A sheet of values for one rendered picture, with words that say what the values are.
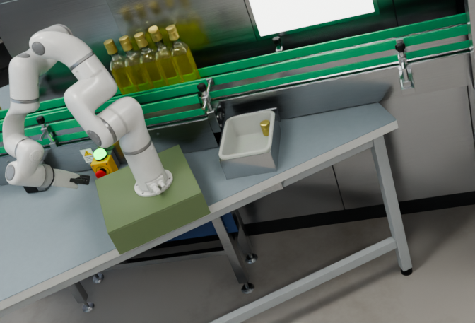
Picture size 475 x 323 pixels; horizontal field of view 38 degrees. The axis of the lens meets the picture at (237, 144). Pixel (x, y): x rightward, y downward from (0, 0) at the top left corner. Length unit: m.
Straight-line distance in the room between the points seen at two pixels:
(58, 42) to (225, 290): 1.39
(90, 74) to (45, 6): 0.65
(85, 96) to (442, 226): 1.61
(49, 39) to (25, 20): 0.66
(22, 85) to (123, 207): 0.47
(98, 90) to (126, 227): 0.42
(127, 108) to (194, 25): 0.56
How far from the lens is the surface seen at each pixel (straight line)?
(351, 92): 2.36
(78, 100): 1.99
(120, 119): 2.02
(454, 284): 2.76
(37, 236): 2.43
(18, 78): 2.12
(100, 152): 2.46
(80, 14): 2.59
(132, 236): 2.13
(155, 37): 2.36
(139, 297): 3.13
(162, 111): 2.38
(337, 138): 2.27
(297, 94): 2.36
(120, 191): 2.25
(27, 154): 2.18
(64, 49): 2.03
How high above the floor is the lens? 2.09
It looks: 34 degrees down
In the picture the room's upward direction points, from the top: 21 degrees counter-clockwise
